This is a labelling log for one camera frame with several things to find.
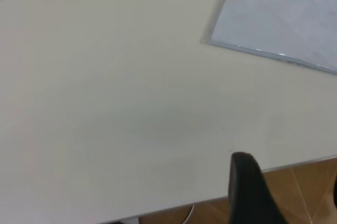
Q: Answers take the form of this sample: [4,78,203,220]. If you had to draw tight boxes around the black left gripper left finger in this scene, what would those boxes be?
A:
[227,152,288,224]

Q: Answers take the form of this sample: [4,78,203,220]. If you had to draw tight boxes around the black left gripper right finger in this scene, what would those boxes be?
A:
[332,178,337,210]

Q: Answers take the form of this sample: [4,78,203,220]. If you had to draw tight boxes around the white paper sheets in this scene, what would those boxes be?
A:
[210,0,337,73]

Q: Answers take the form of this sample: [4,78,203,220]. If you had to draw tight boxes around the transparent zip bag red zipper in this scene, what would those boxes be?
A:
[201,0,337,75]

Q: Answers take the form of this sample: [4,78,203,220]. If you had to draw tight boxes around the white curved cable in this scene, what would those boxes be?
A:
[181,204,196,224]

